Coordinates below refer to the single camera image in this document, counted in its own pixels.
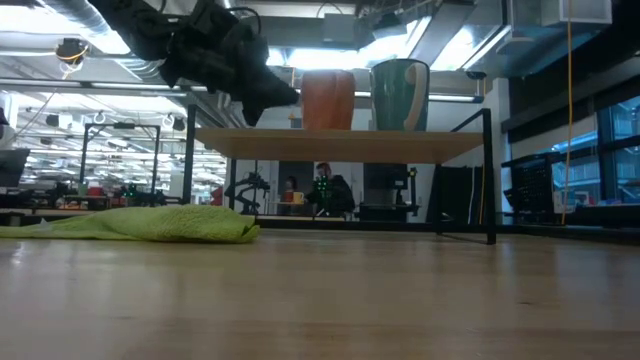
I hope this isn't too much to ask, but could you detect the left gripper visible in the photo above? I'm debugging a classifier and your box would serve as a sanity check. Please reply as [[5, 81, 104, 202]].
[[158, 0, 301, 128]]

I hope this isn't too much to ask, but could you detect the orange cup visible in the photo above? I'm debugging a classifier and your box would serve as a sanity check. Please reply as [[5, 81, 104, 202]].
[[299, 69, 357, 132]]

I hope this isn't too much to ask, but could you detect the teal mug with white handle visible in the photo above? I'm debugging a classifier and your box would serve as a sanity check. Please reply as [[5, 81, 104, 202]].
[[369, 58, 432, 133]]

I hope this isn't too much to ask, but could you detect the seated person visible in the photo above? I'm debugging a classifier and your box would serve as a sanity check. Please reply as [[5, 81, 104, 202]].
[[282, 174, 301, 204], [304, 161, 357, 217]]

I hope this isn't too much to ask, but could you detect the black machine on stand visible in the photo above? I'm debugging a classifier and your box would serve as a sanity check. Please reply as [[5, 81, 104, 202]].
[[358, 163, 422, 222]]

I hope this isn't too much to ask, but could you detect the green towel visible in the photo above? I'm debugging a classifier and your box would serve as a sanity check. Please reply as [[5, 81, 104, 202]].
[[0, 203, 262, 245]]

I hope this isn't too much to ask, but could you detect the wooden shelf with black frame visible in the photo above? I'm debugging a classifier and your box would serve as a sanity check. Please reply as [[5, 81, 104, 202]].
[[182, 104, 497, 246]]

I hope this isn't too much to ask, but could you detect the black background frame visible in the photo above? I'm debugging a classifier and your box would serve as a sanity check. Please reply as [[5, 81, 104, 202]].
[[78, 121, 162, 202]]

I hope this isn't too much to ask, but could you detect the round ceiling camera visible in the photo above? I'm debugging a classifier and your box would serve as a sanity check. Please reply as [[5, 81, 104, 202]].
[[53, 36, 91, 66]]

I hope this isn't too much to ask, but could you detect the black wire rack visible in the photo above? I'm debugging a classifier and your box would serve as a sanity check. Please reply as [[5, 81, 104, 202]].
[[501, 152, 562, 226]]

